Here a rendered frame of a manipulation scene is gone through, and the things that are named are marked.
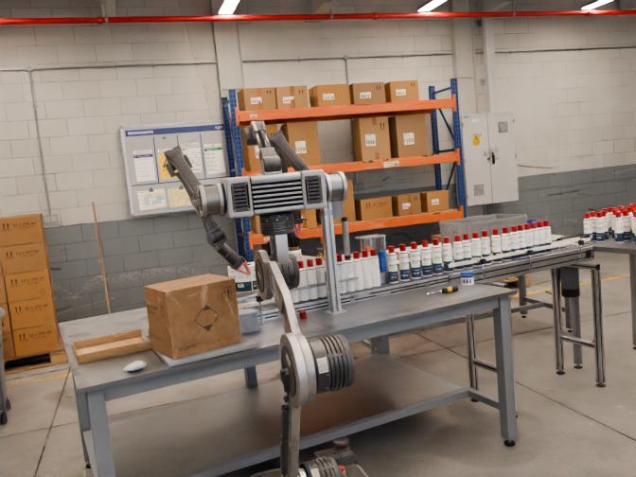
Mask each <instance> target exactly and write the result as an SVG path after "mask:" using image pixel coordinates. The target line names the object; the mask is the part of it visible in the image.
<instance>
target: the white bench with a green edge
mask: <svg viewBox="0 0 636 477"><path fill-rule="evenodd" d="M560 237H564V236H560V235H551V241H552V242H554V241H557V239H558V238H560ZM518 284H519V299H520V306H519V307H515V308H511V313H514V312H520V314H522V318H525V317H526V316H525V315H524V314H527V311H528V310H529V309H538V308H543V307H545V308H549V309H552V308H553V304H552V303H548V302H544V301H540V300H538V299H534V298H530V297H526V285H525V274H523V275H518ZM564 300H565V307H563V306H561V311H563V312H565V318H566V328H569V329H570V330H568V332H573V331H572V330H571V328H572V310H571V298H567V297H564ZM527 302H528V303H532V304H530V305H527ZM489 317H493V311H491V312H486V313H481V314H475V315H474V320H480V319H485V318H489ZM465 322H466V317H460V318H455V319H449V320H445V321H441V322H437V323H433V324H428V325H425V326H421V327H414V328H410V329H405V330H402V331H398V332H394V333H390V334H388V336H392V335H398V334H403V333H408V332H414V331H419V330H424V329H429V328H434V327H443V326H449V325H454V324H459V323H465ZM367 340H370V342H369V341H367ZM358 342H359V343H361V344H363V345H365V346H366V347H368V348H370V349H371V355H375V354H379V351H378V339H377V337H374V338H370V339H365V340H361V341H358Z"/></svg>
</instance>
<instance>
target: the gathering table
mask: <svg viewBox="0 0 636 477"><path fill-rule="evenodd" d="M560 238H561V239H562V240H564V239H574V238H580V239H583V238H584V233H579V234H574V235H569V236H564V237H560ZM584 245H588V246H593V250H594V251H595V252H607V253H618V254H629V269H630V293H631V316H632V340H633V344H634V345H636V246H635V243H633V240H631V241H630V242H624V243H620V244H618V243H615V240H612V237H610V238H609V241H606V242H604V243H596V242H593V243H592V244H585V242H584ZM571 310H572V328H573V337H576V338H580V339H581V331H580V312H579V296H578V297H574V298H571ZM573 346H574V363H576V364H577V365H575V366H574V368H576V369H581V368H583V366H581V365H580V364H581V363H582V350H581V345H580V344H573Z"/></svg>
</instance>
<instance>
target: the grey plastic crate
mask: <svg viewBox="0 0 636 477"><path fill-rule="evenodd" d="M526 223H527V215H515V214H491V215H484V216H478V217H470V218H463V219H457V220H449V221H440V222H439V225H440V233H441V245H443V244H444V240H443V237H449V238H450V244H451V249H453V243H454V236H455V235H460V241H461V242H462V241H463V234H468V238H469V240H470V242H471V240H472V239H473V237H472V233H473V232H478V235H479V239H481V238H482V231H487V234H488V237H489V238H490V248H491V247H492V241H491V237H492V236H493V232H492V229H498V230H499V236H500V237H501V246H502V236H501V234H502V233H503V227H508V234H510V233H511V226H514V225H516V226H517V232H518V225H520V224H523V231H524V225H525V224H526Z"/></svg>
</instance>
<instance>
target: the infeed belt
mask: <svg viewBox="0 0 636 477"><path fill-rule="evenodd" d="M443 275H447V274H441V275H433V274H432V277H423V276H421V279H412V278H410V281H408V282H401V281H400V280H399V281H398V283H397V284H389V283H384V284H380V287H378V288H373V289H369V290H363V291H354V292H348V293H345V294H340V296H343V295H348V294H352V293H357V292H366V291H371V290H375V289H380V288H385V287H390V286H395V285H399V284H404V283H409V282H414V281H418V280H423V279H428V278H434V277H438V276H443ZM324 299H327V297H326V298H319V299H317V300H309V301H307V302H299V303H297V304H293V305H299V304H304V303H308V302H314V301H319V300H324ZM261 309H262V311H266V310H271V309H278V307H277V305H272V306H268V307H263V308H261Z"/></svg>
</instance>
